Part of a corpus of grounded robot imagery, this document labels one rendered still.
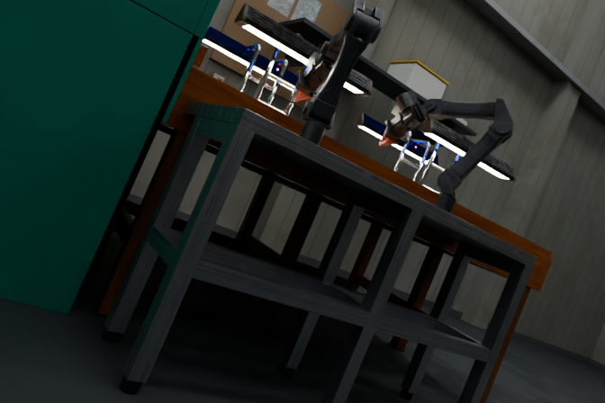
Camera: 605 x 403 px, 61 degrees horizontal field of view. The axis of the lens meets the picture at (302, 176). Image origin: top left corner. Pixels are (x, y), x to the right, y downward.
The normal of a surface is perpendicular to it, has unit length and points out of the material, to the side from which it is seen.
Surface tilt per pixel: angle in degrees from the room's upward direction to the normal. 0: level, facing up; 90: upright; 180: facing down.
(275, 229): 90
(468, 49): 90
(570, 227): 90
